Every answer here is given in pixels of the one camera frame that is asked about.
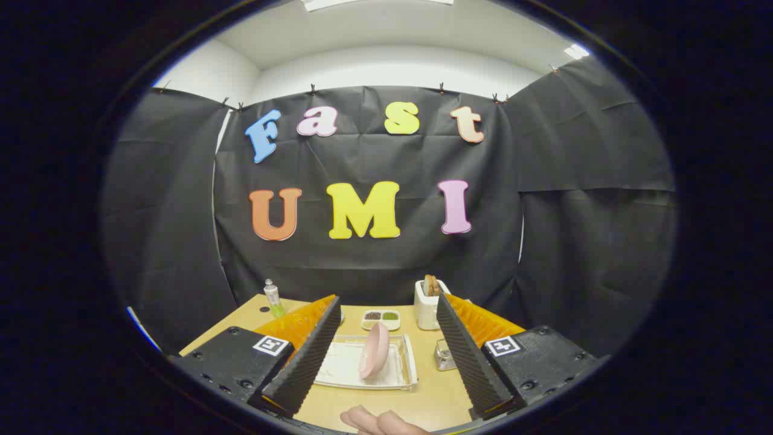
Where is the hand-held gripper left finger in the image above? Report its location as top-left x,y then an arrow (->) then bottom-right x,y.
172,295 -> 342,419

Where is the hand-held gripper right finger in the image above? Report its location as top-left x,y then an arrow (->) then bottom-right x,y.
436,292 -> 611,421

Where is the metal wire basket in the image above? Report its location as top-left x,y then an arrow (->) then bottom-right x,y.
434,339 -> 458,372

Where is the white wire dish rack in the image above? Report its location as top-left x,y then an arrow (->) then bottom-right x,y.
314,334 -> 419,392

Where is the pink plate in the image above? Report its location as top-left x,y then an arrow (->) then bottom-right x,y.
359,322 -> 391,380

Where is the white divided seed dish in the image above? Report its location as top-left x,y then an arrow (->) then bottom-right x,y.
361,310 -> 402,332

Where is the cream toaster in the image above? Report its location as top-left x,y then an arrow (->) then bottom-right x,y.
414,279 -> 452,330

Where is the green drink bottle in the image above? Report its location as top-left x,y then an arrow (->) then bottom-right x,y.
264,279 -> 287,319

